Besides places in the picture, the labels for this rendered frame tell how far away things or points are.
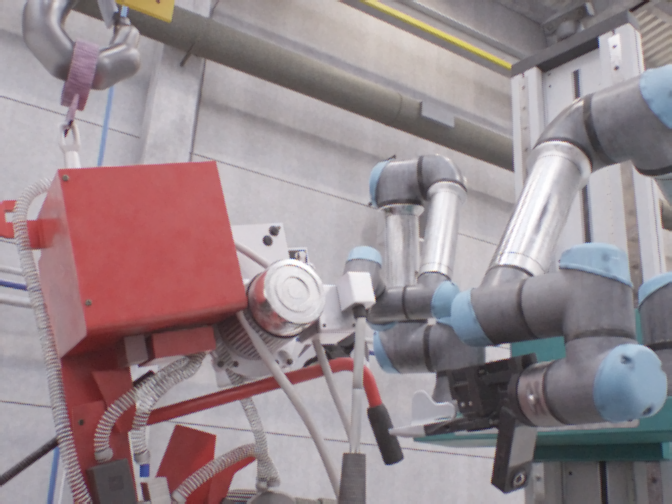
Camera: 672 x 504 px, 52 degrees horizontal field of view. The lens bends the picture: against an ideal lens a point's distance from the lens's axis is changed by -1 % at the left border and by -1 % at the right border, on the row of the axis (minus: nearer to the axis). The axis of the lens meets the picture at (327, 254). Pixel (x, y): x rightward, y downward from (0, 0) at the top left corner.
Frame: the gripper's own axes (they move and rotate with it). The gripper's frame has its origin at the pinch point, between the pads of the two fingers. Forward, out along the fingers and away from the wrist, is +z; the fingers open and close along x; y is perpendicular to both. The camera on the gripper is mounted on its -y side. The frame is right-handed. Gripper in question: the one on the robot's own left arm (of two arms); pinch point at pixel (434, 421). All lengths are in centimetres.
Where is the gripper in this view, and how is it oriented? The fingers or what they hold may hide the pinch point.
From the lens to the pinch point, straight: 104.0
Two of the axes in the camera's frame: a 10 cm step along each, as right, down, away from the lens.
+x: -8.5, 0.8, -5.2
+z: -4.8, 2.7, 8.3
